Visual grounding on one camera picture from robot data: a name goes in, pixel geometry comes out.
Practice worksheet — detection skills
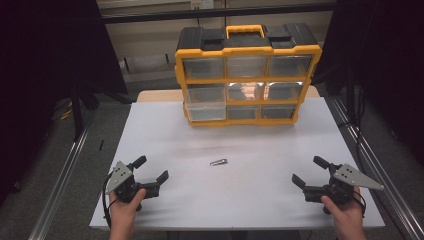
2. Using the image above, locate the clear plastic drawer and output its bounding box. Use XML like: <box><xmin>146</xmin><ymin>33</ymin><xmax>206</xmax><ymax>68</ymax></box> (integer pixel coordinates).
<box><xmin>184</xmin><ymin>83</ymin><xmax>228</xmax><ymax>122</ymax></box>

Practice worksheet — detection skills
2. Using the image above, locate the black curtain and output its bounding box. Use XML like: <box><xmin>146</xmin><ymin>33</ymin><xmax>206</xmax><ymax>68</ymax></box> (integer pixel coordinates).
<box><xmin>311</xmin><ymin>0</ymin><xmax>424</xmax><ymax>168</ymax></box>
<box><xmin>0</xmin><ymin>0</ymin><xmax>129</xmax><ymax>208</ymax></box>

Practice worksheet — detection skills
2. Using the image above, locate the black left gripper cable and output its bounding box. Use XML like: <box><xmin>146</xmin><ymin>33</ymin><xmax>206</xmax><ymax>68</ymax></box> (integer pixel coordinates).
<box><xmin>101</xmin><ymin>172</ymin><xmax>120</xmax><ymax>230</ymax></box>

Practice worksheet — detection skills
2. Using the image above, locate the white wall socket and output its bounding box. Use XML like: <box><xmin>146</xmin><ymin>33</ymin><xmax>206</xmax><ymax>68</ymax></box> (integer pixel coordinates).
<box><xmin>190</xmin><ymin>0</ymin><xmax>215</xmax><ymax>10</ymax></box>

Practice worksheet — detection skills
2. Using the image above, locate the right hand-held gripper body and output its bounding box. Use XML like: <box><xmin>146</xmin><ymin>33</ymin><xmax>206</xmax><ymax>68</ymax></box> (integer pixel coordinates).
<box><xmin>302</xmin><ymin>162</ymin><xmax>385</xmax><ymax>207</ymax></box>

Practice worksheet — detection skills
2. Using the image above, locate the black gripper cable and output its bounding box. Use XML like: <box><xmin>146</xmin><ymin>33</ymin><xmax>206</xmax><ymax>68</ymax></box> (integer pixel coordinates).
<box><xmin>351</xmin><ymin>189</ymin><xmax>368</xmax><ymax>218</ymax></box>
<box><xmin>101</xmin><ymin>172</ymin><xmax>120</xmax><ymax>230</ymax></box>

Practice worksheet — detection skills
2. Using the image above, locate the black metal stand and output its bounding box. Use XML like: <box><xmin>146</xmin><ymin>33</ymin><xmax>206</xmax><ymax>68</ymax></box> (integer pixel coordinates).
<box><xmin>70</xmin><ymin>79</ymin><xmax>135</xmax><ymax>142</ymax></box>

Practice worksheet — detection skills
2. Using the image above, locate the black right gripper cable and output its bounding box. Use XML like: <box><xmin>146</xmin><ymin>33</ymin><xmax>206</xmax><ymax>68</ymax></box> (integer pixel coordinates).
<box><xmin>351</xmin><ymin>189</ymin><xmax>368</xmax><ymax>218</ymax></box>

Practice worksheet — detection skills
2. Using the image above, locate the person's right hand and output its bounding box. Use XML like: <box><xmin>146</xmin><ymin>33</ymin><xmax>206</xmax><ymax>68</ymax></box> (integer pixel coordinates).
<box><xmin>320</xmin><ymin>185</ymin><xmax>365</xmax><ymax>232</ymax></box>

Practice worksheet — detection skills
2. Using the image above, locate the yellow floor cable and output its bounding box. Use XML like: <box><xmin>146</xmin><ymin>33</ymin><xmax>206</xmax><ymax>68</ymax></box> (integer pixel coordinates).
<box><xmin>58</xmin><ymin>101</ymin><xmax>74</xmax><ymax>122</ymax></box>

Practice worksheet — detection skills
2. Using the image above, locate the aluminium rail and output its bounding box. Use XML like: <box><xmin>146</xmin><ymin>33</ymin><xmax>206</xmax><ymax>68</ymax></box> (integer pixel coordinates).
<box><xmin>327</xmin><ymin>95</ymin><xmax>424</xmax><ymax>240</ymax></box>
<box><xmin>27</xmin><ymin>128</ymin><xmax>90</xmax><ymax>240</ymax></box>

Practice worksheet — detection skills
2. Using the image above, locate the black floor cable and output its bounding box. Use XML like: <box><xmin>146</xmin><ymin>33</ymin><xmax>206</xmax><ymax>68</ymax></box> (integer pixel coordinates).
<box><xmin>335</xmin><ymin>96</ymin><xmax>369</xmax><ymax>168</ymax></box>

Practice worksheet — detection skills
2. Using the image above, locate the black horizontal bar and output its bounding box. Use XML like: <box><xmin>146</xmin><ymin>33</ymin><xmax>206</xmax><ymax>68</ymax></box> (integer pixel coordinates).
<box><xmin>99</xmin><ymin>2</ymin><xmax>338</xmax><ymax>25</ymax></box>

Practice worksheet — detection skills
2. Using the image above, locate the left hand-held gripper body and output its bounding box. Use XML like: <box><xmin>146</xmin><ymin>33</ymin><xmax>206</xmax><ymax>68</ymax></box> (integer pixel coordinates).
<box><xmin>105</xmin><ymin>161</ymin><xmax>161</xmax><ymax>205</ymax></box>

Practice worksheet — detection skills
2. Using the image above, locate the yellow black organizer case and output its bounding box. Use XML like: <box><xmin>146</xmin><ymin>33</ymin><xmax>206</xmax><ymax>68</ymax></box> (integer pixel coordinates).
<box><xmin>174</xmin><ymin>23</ymin><xmax>324</xmax><ymax>128</ymax></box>

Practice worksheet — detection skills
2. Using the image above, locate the person's left hand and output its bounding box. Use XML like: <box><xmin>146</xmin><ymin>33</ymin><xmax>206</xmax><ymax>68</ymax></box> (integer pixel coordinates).
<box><xmin>108</xmin><ymin>188</ymin><xmax>147</xmax><ymax>232</ymax></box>

